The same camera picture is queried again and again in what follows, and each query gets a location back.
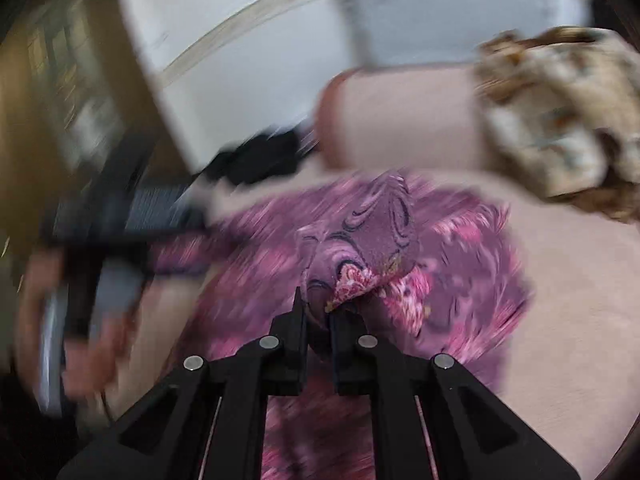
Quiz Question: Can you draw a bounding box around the brown wooden cabinet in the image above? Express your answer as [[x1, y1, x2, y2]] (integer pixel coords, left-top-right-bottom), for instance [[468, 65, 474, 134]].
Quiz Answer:
[[1, 0, 188, 259]]

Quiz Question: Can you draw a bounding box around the beige floral crumpled cloth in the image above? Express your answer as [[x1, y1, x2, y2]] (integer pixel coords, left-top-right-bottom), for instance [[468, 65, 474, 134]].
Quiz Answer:
[[474, 26, 639, 223]]

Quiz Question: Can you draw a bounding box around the person's left hand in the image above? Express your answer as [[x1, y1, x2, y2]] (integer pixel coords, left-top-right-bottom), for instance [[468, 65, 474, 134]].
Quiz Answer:
[[13, 247, 146, 418]]

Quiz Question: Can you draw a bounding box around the pink quilted sofa seat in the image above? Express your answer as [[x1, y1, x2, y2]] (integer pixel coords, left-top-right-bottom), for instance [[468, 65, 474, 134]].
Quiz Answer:
[[98, 159, 640, 480]]

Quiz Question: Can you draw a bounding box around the purple floral garment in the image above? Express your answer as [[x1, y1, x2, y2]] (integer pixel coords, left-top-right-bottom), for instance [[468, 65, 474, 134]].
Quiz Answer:
[[150, 169, 533, 480]]

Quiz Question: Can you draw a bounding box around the black cloth on sofa edge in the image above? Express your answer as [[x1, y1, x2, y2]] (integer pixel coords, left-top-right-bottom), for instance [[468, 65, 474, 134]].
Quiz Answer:
[[195, 125, 318, 188]]

